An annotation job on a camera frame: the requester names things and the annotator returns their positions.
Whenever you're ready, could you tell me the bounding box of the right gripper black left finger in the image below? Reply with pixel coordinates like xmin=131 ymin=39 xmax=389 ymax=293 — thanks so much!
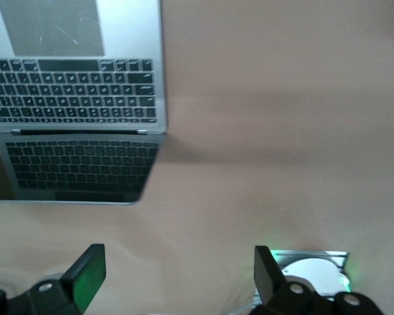
xmin=60 ymin=243 xmax=107 ymax=314

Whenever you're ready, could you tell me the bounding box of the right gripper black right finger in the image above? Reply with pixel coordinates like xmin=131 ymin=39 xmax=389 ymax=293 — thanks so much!
xmin=253 ymin=245 xmax=285 ymax=305

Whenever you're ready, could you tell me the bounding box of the silver grey laptop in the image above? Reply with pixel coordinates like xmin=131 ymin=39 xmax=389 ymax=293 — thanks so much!
xmin=0 ymin=0 xmax=169 ymax=206

